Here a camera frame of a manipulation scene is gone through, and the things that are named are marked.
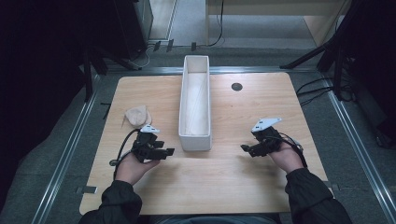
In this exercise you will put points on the black tripod stand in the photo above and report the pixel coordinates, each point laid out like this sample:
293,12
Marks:
333,49

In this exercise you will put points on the beige crumpled cloth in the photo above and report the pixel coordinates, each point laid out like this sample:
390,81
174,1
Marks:
138,115

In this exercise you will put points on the round black table grommet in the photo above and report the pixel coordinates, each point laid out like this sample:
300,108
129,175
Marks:
237,86

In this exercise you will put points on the long white rectangular box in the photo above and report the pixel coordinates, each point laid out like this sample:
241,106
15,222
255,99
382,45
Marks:
195,105

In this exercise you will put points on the person's right hand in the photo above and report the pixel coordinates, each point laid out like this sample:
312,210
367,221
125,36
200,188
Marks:
286,157

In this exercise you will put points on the grey metal bracket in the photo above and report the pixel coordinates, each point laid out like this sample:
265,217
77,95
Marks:
86,189

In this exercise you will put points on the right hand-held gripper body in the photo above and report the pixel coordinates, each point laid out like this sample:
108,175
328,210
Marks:
267,140

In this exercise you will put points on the black metal stand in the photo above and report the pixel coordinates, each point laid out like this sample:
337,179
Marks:
93,62

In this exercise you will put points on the person's left hand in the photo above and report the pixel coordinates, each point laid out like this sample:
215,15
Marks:
134,169

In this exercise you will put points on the metal floor rail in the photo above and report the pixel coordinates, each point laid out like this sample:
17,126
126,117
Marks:
65,155
361,149

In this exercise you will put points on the dark cabinet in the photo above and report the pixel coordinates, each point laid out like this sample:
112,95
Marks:
134,28

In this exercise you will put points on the light wooden furniture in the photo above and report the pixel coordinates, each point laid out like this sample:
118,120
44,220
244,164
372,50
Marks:
280,9

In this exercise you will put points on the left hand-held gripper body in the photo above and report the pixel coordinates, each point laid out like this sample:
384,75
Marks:
145,146

